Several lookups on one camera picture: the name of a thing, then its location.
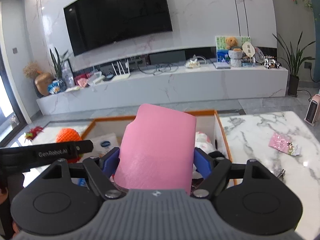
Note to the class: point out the orange cardboard box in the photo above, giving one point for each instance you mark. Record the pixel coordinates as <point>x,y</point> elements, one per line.
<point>221,132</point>

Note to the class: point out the white printed pouch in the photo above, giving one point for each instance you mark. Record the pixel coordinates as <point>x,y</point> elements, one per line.
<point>105,143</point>

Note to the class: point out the pink wallet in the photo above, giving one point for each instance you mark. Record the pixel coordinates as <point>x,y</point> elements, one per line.
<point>155,150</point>

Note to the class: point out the white and black plush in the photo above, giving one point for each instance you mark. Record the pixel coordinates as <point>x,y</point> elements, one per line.
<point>202,140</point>

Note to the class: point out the white marble TV cabinet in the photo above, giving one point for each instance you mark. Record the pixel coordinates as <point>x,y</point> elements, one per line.
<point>162,90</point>

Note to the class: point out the metal nail clippers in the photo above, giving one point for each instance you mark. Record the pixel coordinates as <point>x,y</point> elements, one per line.
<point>280,173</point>

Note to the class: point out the brown teddy bear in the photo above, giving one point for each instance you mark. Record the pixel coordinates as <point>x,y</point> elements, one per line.
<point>232,43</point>

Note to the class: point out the round paper fan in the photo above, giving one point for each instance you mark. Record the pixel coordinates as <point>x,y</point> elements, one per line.
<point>248,50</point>

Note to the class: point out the potted long-leaf plant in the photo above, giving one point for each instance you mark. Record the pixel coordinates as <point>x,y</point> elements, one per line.
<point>293,62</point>

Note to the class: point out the snake plant in glass vase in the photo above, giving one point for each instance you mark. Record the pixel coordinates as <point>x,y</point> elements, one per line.
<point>58,70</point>

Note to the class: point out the black and white ornament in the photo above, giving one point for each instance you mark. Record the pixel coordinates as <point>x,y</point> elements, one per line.
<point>272,63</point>

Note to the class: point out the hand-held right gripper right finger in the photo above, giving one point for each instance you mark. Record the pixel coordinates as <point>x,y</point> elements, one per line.
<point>202,161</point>

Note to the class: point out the pink packet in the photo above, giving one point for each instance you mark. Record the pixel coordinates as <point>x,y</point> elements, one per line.
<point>282,143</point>

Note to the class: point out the pink heater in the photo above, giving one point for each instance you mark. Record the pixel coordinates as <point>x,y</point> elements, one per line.
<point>312,110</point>

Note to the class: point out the blue snack bag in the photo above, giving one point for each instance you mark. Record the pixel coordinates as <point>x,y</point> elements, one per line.
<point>53,87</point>

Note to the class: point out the orange crochet ball with flower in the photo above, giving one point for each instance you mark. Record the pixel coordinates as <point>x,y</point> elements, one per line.
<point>67,137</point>

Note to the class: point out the black television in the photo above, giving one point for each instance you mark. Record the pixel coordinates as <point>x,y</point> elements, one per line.
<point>117,17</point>

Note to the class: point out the flat book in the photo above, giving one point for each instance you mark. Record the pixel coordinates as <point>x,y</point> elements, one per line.
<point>222,65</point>

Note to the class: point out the red feather toy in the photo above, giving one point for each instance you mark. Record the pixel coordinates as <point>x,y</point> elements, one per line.
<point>35,132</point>

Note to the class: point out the clear plastic bag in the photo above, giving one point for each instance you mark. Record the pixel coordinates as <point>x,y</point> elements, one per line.
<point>195,62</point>

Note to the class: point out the gold vase with dried flowers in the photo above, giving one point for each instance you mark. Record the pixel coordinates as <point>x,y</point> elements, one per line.
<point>42,83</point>

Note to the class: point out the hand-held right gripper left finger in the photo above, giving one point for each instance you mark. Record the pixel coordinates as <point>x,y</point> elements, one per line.
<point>110,161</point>

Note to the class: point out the black wall outlet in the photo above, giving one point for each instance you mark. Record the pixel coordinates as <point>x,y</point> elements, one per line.
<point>309,65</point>

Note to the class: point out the pink small item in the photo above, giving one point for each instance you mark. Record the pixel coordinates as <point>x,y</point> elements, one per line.
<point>80,81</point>

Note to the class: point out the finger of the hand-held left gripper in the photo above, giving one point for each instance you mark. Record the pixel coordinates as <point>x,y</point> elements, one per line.
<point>85,146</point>

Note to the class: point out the green and blue painting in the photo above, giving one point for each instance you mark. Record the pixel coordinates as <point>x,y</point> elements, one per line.
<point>221,47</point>

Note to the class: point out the white router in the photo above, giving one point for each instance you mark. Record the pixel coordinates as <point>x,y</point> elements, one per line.
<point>121,76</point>

